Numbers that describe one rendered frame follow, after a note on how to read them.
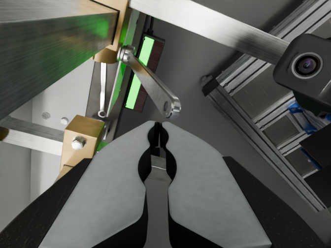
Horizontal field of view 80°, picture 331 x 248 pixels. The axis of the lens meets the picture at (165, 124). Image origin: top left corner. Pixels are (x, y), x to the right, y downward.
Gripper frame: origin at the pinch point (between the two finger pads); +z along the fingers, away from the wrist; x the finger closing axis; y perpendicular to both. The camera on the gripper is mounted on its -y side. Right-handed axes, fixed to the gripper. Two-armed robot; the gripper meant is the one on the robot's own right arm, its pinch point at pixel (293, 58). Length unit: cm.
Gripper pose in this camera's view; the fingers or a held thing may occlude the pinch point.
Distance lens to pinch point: 36.1
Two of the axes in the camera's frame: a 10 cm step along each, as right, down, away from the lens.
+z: 0.1, -5.0, 8.7
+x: 3.3, -8.1, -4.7
